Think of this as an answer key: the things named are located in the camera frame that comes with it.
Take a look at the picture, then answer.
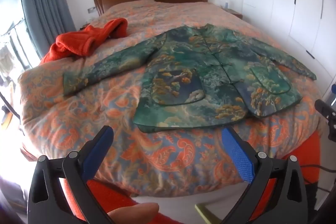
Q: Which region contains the yellow green object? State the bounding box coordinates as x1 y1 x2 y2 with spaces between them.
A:
195 202 222 224

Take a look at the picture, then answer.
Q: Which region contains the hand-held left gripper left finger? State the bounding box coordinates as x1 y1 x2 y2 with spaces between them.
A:
27 126 114 224

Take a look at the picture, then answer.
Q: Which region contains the red fleece blanket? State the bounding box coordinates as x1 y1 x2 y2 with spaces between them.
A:
39 18 128 64

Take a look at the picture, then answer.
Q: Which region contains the window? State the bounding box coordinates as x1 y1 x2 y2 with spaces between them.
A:
0 0 34 109

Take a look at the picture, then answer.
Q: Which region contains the green landscape print jacket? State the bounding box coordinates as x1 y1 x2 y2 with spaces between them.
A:
63 24 317 133

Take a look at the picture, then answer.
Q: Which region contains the blue grey curtain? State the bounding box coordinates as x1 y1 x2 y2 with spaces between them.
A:
20 0 76 67

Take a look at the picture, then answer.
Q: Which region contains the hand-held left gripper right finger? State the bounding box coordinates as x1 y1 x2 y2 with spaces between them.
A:
221 126 308 224

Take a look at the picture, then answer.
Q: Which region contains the wooden nightstand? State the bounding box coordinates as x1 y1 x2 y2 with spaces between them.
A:
226 7 243 20

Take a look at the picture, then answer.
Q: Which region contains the orange blue paisley bedspread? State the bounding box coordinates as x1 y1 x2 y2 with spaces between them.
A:
18 0 328 198

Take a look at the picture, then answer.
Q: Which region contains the black cable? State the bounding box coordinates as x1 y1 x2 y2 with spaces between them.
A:
299 164 333 194

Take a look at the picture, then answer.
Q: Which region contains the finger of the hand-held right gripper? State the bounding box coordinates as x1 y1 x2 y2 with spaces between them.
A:
327 116 336 140
314 99 336 117

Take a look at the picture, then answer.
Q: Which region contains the person's left hand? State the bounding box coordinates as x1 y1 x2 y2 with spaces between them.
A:
108 202 160 224

